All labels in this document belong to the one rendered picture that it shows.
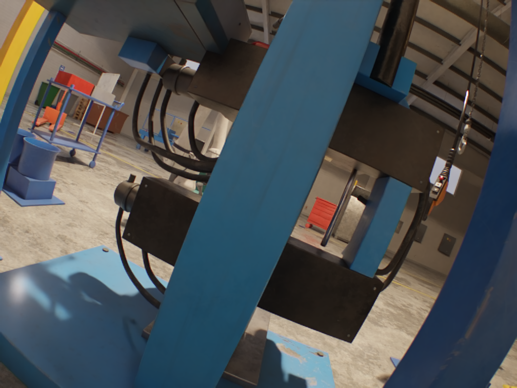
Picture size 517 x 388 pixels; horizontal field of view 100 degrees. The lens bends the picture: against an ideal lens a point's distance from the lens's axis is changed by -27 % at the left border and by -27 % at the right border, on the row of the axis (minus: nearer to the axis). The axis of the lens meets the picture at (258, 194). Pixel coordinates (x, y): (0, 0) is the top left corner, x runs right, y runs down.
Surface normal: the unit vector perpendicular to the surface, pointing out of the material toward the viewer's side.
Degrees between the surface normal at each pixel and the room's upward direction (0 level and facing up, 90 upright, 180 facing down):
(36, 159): 90
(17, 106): 90
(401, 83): 90
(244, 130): 90
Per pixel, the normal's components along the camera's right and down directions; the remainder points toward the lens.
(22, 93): 0.91, 0.40
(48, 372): 0.40, -0.92
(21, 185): -0.11, 0.00
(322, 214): -0.41, -0.13
